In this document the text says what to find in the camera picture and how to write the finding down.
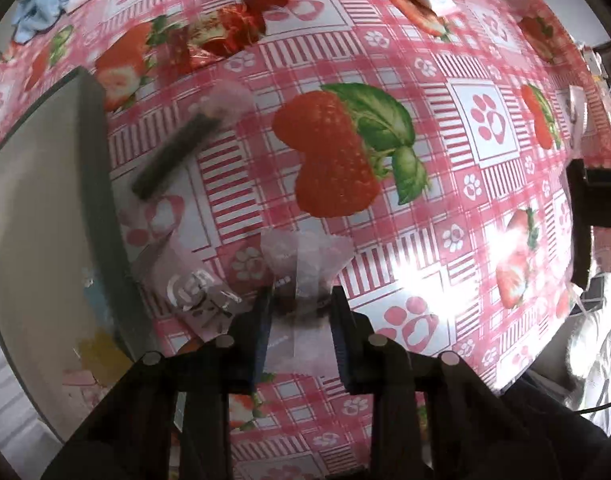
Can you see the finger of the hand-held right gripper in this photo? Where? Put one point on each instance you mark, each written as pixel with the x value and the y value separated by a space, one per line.
pixel 583 200

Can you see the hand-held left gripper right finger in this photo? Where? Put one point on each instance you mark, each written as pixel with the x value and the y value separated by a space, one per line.
pixel 338 340

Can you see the grey tray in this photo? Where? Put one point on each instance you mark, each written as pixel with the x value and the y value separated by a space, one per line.
pixel 35 235

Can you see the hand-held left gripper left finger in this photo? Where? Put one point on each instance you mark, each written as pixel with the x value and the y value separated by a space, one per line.
pixel 261 330

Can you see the pink clear packet brown snack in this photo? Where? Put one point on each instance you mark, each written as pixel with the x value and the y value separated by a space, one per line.
pixel 305 260

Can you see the dark cloth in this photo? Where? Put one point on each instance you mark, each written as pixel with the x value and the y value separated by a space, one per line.
pixel 560 435

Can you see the red packet with white label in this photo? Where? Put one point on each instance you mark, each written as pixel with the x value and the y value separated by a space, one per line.
pixel 225 30

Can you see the pale pink snack packet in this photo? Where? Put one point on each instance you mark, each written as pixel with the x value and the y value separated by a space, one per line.
pixel 80 379

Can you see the clear packet with white print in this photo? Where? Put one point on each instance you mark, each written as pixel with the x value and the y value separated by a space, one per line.
pixel 195 295

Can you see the white padded cloth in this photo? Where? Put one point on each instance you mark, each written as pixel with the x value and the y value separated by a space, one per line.
pixel 600 350

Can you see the clear packet with dark sticks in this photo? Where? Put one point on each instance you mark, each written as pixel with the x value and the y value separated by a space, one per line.
pixel 175 152

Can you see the narrow pink clear packet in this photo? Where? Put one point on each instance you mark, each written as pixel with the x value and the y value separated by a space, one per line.
pixel 577 110

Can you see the tan snack packet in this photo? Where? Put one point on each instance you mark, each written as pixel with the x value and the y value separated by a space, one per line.
pixel 98 356

